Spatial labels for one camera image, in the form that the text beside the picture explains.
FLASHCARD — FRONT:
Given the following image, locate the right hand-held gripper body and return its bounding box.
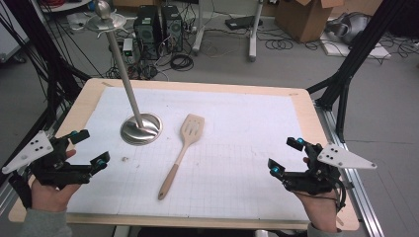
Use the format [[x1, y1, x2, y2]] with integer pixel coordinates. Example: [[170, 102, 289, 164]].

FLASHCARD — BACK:
[[282, 142, 377, 196]]

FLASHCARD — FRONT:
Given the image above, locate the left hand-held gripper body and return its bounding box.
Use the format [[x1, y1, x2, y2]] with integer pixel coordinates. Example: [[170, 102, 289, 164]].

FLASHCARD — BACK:
[[1, 130, 94, 191]]

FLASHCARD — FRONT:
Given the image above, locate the wooden slotted spatula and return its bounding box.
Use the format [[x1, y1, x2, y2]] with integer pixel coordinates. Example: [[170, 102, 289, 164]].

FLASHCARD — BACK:
[[157, 113, 206, 201]]

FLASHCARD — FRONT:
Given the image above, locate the person's right hand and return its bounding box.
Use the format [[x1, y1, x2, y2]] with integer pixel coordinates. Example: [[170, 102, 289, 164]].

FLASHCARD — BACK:
[[294, 157, 340, 233]]

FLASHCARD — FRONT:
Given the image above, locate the person's left hand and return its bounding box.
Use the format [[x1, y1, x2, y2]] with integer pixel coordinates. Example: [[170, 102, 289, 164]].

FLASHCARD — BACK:
[[31, 149, 82, 213]]

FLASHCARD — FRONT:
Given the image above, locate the person's right grey sleeve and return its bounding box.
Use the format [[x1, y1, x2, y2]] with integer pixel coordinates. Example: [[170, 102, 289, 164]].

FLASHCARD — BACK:
[[306, 222, 344, 237]]

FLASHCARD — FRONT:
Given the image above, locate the person's grey sleeve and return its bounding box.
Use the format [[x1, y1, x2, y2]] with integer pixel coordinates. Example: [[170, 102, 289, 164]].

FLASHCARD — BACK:
[[306, 222, 344, 237], [18, 207, 73, 237]]

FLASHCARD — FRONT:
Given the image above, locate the steel utensil stand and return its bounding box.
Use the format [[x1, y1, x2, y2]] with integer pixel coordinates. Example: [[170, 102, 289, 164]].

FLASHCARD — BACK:
[[84, 0, 163, 146]]

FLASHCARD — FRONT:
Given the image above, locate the person's left grey sleeve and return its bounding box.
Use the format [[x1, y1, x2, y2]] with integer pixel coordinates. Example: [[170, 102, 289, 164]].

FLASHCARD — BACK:
[[18, 207, 73, 237]]

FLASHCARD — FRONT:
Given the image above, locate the white grid mat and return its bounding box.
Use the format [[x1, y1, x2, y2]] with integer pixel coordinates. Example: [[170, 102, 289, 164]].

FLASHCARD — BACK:
[[66, 86, 310, 221]]

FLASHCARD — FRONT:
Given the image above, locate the small white box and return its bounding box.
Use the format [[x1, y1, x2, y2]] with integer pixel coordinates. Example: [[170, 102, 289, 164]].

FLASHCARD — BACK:
[[122, 38, 134, 57]]

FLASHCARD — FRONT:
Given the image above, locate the white floor board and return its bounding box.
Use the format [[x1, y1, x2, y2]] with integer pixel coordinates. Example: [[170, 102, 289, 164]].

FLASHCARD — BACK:
[[319, 32, 393, 60]]

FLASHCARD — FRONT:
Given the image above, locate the white stand leg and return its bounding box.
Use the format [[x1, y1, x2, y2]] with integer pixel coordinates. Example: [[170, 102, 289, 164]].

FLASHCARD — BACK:
[[192, 0, 207, 56], [248, 0, 265, 63]]

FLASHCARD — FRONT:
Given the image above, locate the black computer tower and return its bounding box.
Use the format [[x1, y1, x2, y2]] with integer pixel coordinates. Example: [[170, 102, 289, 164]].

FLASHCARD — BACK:
[[132, 5, 163, 61], [160, 4, 184, 53]]

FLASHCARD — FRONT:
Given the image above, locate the cardboard box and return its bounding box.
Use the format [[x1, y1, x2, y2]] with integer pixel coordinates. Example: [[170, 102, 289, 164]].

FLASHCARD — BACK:
[[275, 0, 346, 43]]

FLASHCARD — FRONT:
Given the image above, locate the grey bag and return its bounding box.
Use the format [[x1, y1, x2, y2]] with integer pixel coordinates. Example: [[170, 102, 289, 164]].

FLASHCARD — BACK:
[[325, 12, 373, 45]]

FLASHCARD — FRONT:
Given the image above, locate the black flat device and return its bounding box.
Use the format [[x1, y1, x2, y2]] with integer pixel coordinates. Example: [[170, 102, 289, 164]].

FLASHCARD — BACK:
[[224, 15, 264, 31]]

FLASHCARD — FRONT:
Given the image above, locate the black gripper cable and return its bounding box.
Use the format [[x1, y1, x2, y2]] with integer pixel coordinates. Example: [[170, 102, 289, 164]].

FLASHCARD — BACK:
[[329, 177, 348, 212]]

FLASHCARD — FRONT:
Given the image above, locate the black wrist strap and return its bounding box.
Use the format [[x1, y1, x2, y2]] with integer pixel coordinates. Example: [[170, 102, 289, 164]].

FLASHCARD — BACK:
[[8, 173, 34, 210]]

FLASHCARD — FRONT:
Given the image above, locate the aluminium rail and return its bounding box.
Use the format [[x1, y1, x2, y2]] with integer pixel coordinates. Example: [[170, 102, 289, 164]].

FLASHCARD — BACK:
[[0, 108, 63, 216], [315, 106, 385, 237]]

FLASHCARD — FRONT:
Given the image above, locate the black metal frame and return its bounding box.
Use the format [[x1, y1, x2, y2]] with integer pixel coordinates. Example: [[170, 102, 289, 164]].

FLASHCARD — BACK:
[[3, 0, 92, 129], [305, 0, 408, 144]]

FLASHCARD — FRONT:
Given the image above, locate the thin black cable coil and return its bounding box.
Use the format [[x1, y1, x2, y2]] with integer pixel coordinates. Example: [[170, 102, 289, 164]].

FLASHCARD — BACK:
[[264, 38, 294, 51]]

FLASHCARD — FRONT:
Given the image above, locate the coiled black cable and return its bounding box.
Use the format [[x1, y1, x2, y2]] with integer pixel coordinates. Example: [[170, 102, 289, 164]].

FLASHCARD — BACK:
[[169, 53, 195, 72]]

